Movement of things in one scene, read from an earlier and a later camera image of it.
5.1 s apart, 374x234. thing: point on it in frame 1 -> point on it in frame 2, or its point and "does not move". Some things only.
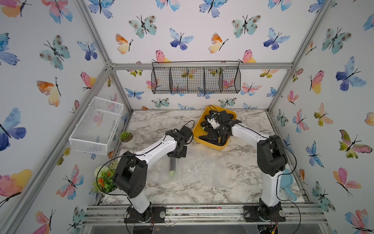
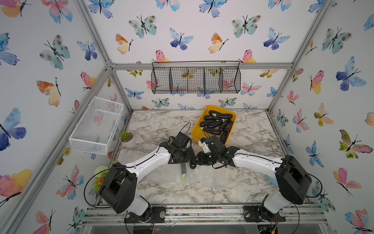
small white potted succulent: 127,137 does not move
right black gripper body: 216,131 -> 207,158
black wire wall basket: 179,77 does not move
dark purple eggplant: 173,166 -> 183,168
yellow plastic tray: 197,131 does not move
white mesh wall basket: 92,133 does not move
